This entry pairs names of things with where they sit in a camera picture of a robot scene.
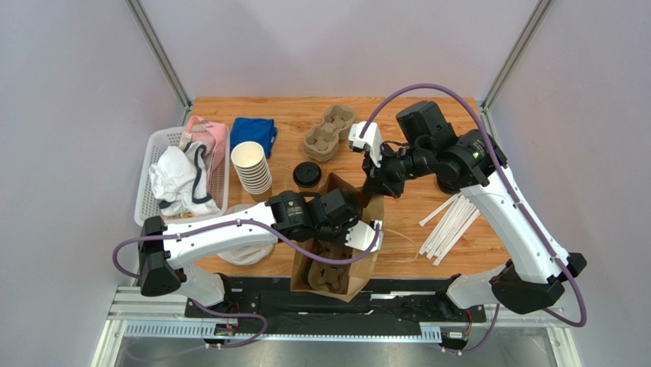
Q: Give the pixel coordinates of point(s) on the pink cloth bag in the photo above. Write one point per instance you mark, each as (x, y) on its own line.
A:
(213, 135)

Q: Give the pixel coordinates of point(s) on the stack of black lids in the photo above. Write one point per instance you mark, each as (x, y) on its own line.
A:
(450, 184)

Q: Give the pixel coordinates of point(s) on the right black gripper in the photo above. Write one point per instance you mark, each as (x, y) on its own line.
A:
(374, 173)

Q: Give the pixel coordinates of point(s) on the white crumpled cloth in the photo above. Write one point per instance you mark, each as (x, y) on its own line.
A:
(179, 182)

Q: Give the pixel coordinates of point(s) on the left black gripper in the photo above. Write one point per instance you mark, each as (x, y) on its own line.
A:
(343, 238)

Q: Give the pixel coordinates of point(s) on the white plastic basket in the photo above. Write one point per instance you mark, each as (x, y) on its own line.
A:
(146, 205)

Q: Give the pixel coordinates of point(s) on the single cardboard cup carrier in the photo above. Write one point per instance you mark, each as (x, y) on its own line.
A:
(325, 277)

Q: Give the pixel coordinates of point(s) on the blue folded cloth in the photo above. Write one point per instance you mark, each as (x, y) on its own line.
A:
(262, 131)

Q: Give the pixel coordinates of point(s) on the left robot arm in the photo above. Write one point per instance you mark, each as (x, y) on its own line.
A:
(167, 251)

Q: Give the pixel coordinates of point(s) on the white mesh food cover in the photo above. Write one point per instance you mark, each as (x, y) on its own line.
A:
(247, 255)

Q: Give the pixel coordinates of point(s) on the black cup lid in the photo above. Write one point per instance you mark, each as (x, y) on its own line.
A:
(307, 173)

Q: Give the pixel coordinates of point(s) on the brown paper bag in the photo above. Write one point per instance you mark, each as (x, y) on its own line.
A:
(360, 271)

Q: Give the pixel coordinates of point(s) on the stack of paper cups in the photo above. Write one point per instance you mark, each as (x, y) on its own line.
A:
(251, 166)

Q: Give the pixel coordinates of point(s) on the paper coffee cup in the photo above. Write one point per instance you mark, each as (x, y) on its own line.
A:
(314, 188)

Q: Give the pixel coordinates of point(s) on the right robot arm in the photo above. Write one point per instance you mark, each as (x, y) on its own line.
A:
(538, 270)

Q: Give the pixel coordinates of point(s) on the bundle of white straws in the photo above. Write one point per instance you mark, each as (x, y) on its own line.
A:
(458, 214)

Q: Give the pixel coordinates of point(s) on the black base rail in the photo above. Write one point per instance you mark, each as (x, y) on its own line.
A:
(384, 307)

